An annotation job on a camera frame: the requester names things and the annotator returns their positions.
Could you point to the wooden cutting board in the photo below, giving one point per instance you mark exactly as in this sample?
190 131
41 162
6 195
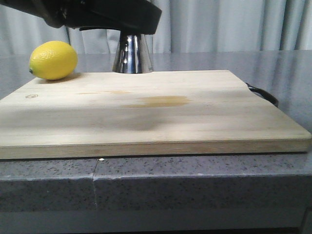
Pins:
159 113

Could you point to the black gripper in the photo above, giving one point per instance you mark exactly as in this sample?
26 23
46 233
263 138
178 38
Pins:
56 13

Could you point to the steel double jigger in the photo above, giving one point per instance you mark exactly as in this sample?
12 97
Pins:
132 55

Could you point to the yellow lemon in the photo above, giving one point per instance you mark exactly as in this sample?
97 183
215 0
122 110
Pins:
53 60

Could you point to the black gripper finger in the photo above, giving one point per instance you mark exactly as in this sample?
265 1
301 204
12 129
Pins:
130 16

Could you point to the black cutting board handle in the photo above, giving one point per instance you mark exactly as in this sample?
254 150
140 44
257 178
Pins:
264 94

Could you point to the grey curtain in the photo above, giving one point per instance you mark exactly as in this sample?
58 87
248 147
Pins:
186 26

